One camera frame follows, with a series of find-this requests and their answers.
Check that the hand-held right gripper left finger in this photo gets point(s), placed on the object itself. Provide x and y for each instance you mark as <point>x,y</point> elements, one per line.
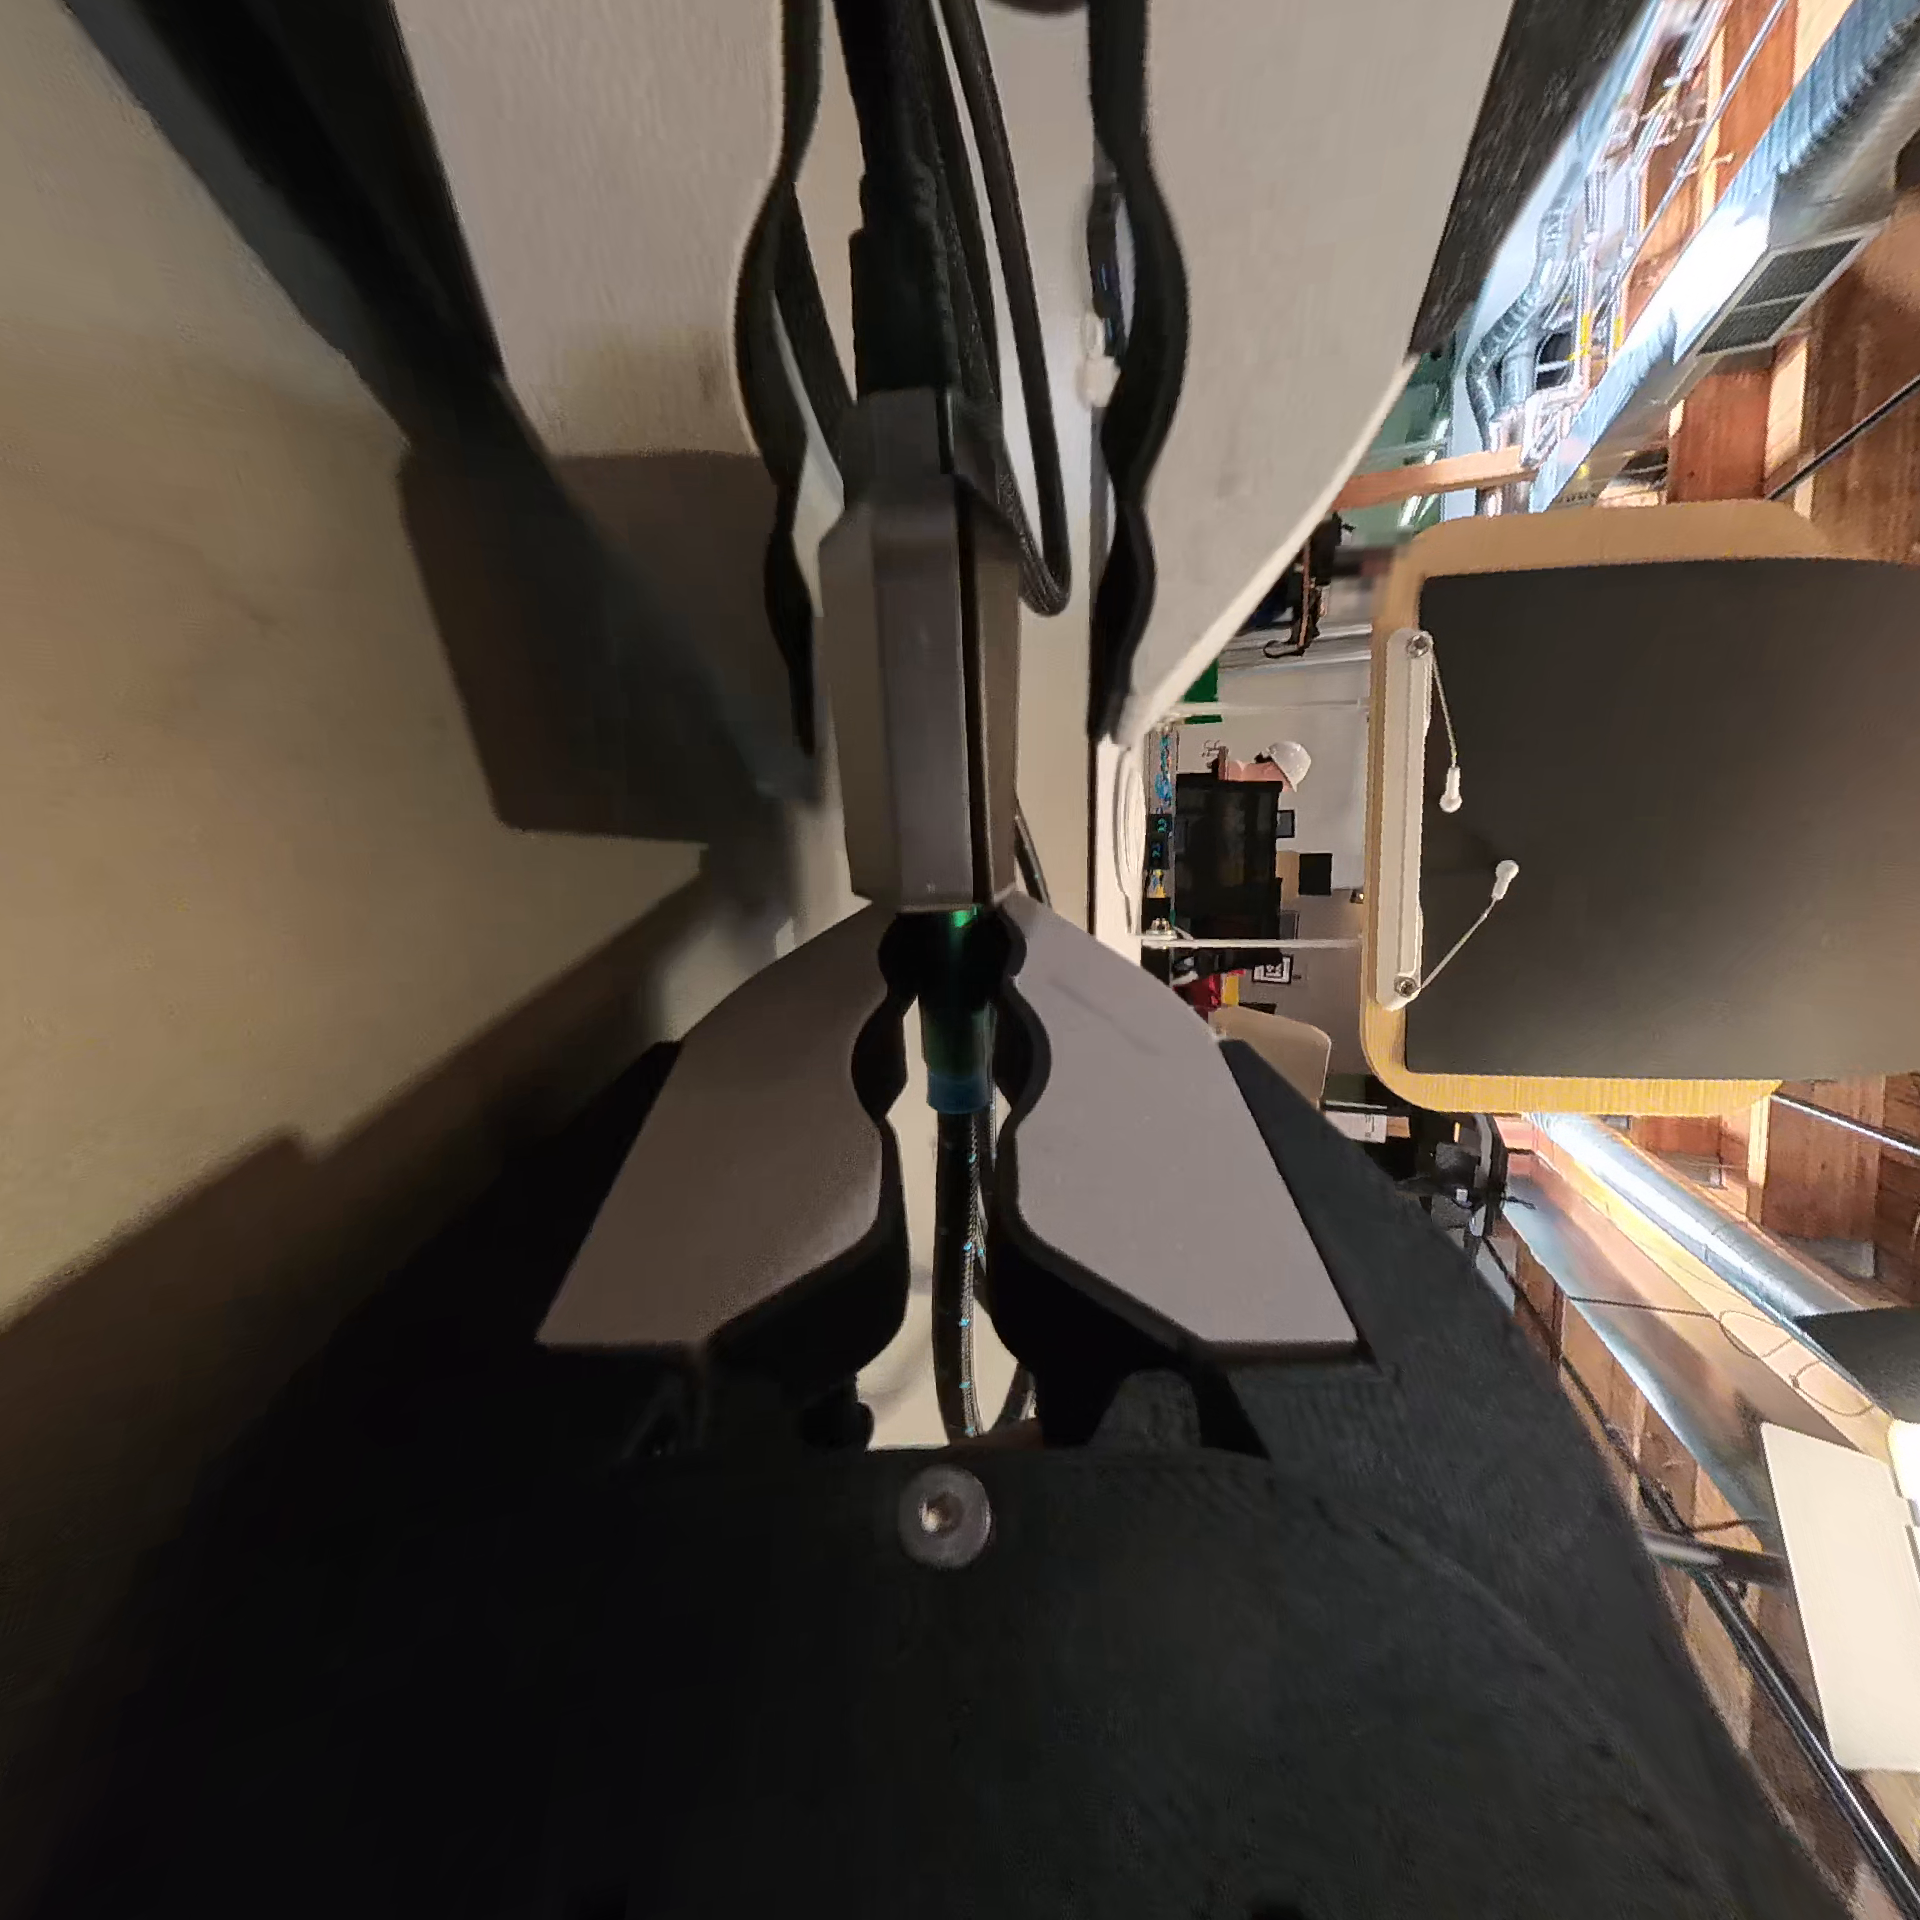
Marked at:
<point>721,1184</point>

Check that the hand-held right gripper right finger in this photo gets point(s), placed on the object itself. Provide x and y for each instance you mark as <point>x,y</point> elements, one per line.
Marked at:
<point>1172,1184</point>

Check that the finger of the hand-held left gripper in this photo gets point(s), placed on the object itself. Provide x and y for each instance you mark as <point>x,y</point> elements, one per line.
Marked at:
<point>1291,225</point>
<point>630,195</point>

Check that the dark grey usb hub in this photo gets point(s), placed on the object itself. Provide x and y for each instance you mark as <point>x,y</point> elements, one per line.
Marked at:
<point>901,674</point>

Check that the white lamp base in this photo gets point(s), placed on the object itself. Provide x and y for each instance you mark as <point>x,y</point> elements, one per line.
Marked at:
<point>1118,840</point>

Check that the black monitor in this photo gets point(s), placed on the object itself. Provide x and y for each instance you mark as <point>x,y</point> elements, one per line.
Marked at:
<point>1224,840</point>

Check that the wood-rimmed black panel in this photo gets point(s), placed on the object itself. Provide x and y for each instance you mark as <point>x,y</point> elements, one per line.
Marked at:
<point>1651,826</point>

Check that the white light fixture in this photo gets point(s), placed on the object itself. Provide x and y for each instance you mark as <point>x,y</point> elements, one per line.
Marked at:
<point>1845,1589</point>

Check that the grey ventilation duct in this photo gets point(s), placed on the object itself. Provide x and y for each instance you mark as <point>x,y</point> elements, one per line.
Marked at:
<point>1787,283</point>

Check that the white bracket bar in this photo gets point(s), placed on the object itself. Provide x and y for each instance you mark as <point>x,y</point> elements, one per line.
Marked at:
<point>1403,809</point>

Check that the silver duct pipe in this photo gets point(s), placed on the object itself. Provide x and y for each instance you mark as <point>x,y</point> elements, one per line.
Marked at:
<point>1695,1201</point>

